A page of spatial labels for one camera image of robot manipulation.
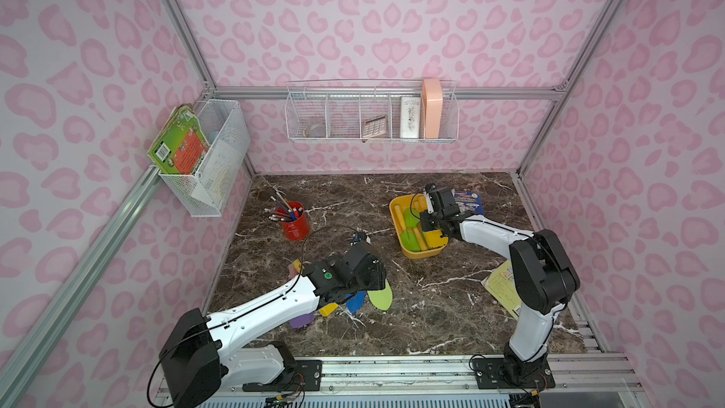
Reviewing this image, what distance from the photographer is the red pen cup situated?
945 mm

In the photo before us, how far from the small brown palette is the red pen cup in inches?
13.1

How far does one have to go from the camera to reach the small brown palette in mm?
921
